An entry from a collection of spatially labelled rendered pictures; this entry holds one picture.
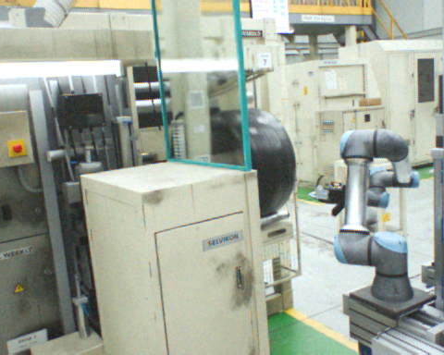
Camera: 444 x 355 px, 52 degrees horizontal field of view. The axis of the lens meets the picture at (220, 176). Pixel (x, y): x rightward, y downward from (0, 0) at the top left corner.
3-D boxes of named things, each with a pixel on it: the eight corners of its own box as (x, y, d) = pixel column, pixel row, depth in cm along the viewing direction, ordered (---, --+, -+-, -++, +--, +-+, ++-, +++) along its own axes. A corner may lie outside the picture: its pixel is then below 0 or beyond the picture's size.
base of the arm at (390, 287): (422, 294, 172) (422, 269, 170) (394, 305, 164) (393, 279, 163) (389, 282, 185) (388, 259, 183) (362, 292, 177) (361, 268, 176)
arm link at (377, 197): (388, 194, 218) (387, 211, 216) (363, 191, 221) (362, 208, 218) (390, 189, 211) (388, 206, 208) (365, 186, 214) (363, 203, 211)
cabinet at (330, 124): (345, 197, 659) (341, 109, 640) (317, 192, 710) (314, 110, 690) (388, 187, 703) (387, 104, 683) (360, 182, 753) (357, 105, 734)
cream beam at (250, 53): (182, 75, 229) (178, 45, 227) (159, 79, 250) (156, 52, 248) (275, 71, 262) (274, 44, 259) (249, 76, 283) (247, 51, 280)
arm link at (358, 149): (370, 266, 169) (376, 124, 178) (329, 263, 176) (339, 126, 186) (376, 268, 179) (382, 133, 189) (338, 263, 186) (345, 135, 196)
